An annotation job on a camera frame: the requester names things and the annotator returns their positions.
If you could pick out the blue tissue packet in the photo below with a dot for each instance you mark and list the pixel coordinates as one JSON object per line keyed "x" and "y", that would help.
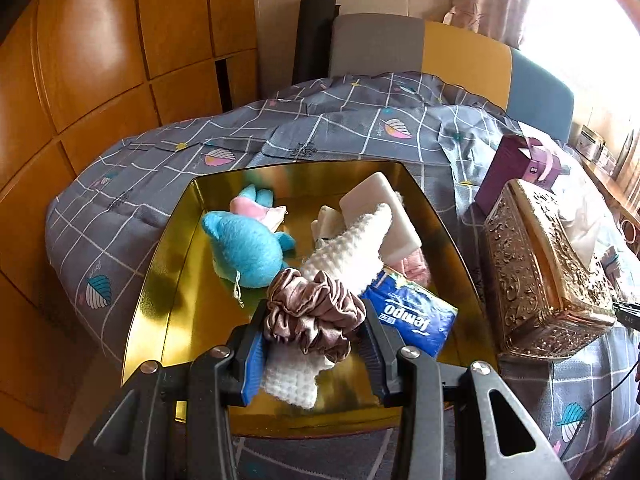
{"x": 410, "y": 315}

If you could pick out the ornate gold tissue box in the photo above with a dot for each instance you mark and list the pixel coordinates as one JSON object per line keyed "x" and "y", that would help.
{"x": 530, "y": 270}

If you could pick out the purple gift box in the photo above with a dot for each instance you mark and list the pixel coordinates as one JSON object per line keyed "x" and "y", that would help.
{"x": 505, "y": 170}

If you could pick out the wooden side table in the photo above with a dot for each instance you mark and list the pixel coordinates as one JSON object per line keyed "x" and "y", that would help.
{"x": 607, "y": 180}

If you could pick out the black rolled mat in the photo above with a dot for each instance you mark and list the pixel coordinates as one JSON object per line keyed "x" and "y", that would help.
{"x": 312, "y": 35}

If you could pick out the grey yellow blue headboard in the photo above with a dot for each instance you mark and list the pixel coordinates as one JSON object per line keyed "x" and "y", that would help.
{"x": 465, "y": 55}

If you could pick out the beige curtain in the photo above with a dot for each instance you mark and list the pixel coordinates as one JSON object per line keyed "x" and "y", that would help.
{"x": 490, "y": 0}

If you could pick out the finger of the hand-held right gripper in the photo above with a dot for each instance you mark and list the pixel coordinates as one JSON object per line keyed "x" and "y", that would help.
{"x": 629, "y": 316}

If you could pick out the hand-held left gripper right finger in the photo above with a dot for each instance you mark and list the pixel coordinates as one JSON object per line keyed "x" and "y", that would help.
{"x": 373, "y": 355}

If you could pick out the gold metal tray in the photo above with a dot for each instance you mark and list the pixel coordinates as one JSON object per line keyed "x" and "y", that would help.
{"x": 180, "y": 270}

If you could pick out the blue plush toy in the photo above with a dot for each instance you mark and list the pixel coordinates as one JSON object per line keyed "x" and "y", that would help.
{"x": 245, "y": 250}

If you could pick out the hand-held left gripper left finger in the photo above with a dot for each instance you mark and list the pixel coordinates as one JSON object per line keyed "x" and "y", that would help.
{"x": 252, "y": 365}

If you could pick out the white waffle cloth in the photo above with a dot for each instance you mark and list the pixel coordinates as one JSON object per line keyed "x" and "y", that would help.
{"x": 350, "y": 245}

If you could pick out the pink fluffy cloth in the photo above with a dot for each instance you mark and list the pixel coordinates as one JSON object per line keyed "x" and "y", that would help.
{"x": 417, "y": 267}

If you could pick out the grey printed checked blanket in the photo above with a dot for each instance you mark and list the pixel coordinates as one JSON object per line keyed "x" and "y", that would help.
{"x": 350, "y": 125}

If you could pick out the dusty pink satin scrunchie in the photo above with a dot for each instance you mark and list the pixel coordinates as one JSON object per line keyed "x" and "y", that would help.
{"x": 310, "y": 310}

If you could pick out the wooden wardrobe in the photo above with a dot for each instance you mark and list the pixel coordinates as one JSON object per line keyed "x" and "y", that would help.
{"x": 90, "y": 60}

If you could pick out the white soap bar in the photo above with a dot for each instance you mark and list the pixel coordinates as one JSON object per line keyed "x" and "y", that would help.
{"x": 370, "y": 195}

